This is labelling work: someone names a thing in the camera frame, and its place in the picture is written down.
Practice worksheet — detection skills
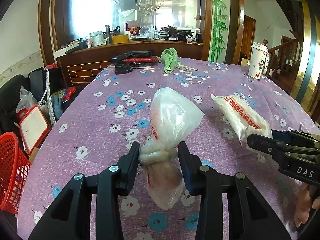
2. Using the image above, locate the knotted translucent plastic bag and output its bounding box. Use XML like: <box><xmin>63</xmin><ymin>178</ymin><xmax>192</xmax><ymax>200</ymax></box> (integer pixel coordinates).
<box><xmin>138</xmin><ymin>87</ymin><xmax>204</xmax><ymax>210</ymax></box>

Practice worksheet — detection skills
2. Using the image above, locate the person's right hand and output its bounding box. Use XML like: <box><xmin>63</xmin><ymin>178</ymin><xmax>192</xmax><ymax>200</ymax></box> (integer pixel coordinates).
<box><xmin>294</xmin><ymin>183</ymin><xmax>320</xmax><ymax>228</ymax></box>

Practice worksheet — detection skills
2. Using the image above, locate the red plastic basket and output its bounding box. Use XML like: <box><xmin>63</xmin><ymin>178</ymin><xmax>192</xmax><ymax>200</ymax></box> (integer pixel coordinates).
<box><xmin>0</xmin><ymin>132</ymin><xmax>31</xmax><ymax>215</ymax></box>

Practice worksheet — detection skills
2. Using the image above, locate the wooden stair railing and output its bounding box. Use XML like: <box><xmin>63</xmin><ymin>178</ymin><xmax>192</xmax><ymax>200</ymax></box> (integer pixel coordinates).
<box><xmin>265</xmin><ymin>36</ymin><xmax>300</xmax><ymax>78</ymax></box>

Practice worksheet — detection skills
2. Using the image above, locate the white paper cup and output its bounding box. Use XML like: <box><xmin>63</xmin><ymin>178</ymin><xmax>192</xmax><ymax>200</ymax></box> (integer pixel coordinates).
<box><xmin>248</xmin><ymin>42</ymin><xmax>268</xmax><ymax>80</ymax></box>

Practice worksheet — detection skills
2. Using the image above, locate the purple floral tablecloth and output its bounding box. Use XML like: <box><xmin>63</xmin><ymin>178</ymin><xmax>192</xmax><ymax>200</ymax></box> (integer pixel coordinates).
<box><xmin>17</xmin><ymin>59</ymin><xmax>319</xmax><ymax>239</ymax></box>

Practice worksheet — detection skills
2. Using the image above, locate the red framed white board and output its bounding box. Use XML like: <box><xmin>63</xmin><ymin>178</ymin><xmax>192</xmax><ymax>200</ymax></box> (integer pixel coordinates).
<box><xmin>19</xmin><ymin>105</ymin><xmax>51</xmax><ymax>156</ymax></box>

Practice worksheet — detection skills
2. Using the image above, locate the clear plastic bag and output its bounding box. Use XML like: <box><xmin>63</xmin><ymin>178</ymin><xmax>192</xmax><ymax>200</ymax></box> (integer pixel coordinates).
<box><xmin>16</xmin><ymin>86</ymin><xmax>37</xmax><ymax>113</ymax></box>

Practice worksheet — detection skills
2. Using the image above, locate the black sofa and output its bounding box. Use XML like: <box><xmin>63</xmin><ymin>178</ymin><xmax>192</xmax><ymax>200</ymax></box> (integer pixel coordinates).
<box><xmin>0</xmin><ymin>67</ymin><xmax>63</xmax><ymax>140</ymax></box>

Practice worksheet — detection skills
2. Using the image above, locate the green cloth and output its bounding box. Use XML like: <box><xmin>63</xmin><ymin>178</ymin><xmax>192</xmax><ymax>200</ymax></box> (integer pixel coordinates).
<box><xmin>161</xmin><ymin>48</ymin><xmax>181</xmax><ymax>74</ymax></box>

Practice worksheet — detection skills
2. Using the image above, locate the bamboo painted pillar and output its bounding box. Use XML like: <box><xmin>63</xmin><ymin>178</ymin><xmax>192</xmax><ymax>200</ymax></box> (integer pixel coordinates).
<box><xmin>209</xmin><ymin>0</ymin><xmax>230</xmax><ymax>63</ymax></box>

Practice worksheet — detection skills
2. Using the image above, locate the wooden counter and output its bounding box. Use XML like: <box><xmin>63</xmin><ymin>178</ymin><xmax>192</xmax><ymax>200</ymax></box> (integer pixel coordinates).
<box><xmin>53</xmin><ymin>39</ymin><xmax>203</xmax><ymax>87</ymax></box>

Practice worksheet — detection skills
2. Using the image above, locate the black red tool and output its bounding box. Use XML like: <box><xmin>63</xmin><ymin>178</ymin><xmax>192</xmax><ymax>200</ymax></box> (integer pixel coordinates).
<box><xmin>111</xmin><ymin>50</ymin><xmax>158</xmax><ymax>75</ymax></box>

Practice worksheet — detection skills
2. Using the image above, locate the metal pot on counter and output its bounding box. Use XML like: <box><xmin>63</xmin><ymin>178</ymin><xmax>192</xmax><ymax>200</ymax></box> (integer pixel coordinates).
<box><xmin>89</xmin><ymin>30</ymin><xmax>104</xmax><ymax>47</ymax></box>

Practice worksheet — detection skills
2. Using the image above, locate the yellow container on counter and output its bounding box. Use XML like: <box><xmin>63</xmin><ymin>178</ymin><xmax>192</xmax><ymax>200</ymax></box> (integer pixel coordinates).
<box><xmin>112</xmin><ymin>34</ymin><xmax>129</xmax><ymax>44</ymax></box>

